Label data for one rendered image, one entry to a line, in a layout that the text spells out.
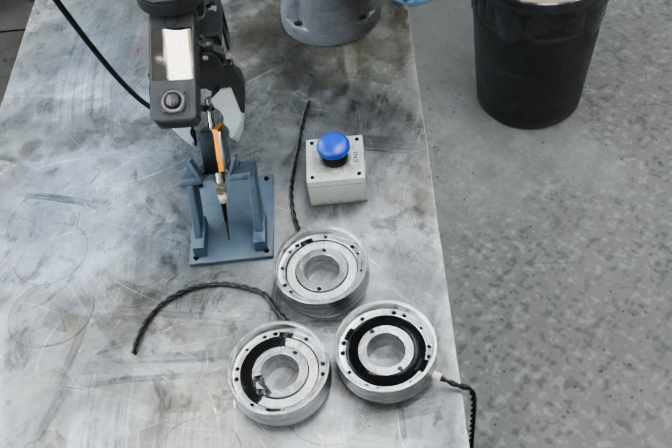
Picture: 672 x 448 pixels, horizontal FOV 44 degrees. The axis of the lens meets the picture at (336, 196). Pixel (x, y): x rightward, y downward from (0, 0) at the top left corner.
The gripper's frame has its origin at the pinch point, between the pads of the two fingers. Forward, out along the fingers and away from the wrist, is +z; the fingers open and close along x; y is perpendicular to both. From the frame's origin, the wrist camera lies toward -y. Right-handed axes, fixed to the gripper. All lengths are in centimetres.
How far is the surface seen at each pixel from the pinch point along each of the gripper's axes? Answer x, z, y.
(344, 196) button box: -13.9, 10.6, -1.6
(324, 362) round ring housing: -10.6, 9.0, -24.5
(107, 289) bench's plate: 14.7, 11.9, -10.8
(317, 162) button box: -11.1, 7.4, 1.5
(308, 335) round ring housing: -9.1, 8.8, -21.3
